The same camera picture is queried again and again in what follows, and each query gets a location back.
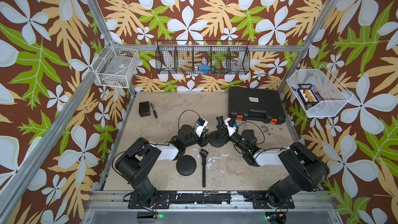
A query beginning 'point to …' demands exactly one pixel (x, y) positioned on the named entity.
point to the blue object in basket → (204, 68)
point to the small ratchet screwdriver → (154, 111)
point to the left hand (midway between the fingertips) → (211, 130)
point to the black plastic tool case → (256, 103)
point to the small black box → (144, 109)
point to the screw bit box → (306, 94)
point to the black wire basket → (205, 57)
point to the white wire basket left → (116, 65)
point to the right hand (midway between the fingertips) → (218, 125)
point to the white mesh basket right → (320, 94)
